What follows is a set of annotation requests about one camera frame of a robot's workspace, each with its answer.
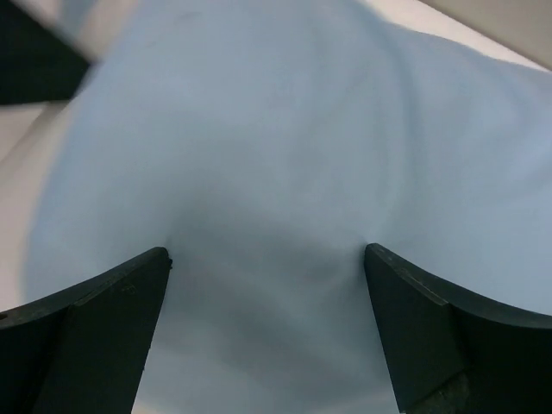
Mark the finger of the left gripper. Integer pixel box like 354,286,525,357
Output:
1,1,91,104

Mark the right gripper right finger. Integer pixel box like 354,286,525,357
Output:
364,243,551,413

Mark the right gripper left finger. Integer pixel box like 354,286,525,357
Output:
1,248,172,414

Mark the light blue pillowcase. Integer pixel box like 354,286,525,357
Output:
24,1,551,413

